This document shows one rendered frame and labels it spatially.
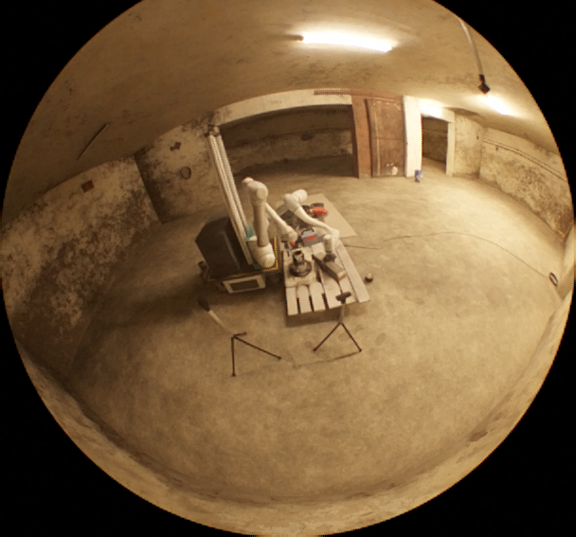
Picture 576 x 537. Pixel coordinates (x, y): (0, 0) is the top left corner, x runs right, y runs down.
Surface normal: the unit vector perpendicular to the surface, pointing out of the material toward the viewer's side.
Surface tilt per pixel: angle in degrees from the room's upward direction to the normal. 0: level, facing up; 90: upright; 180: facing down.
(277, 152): 90
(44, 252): 90
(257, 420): 0
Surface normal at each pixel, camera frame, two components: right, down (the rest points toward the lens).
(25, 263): 0.98, -0.18
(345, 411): -0.18, -0.79
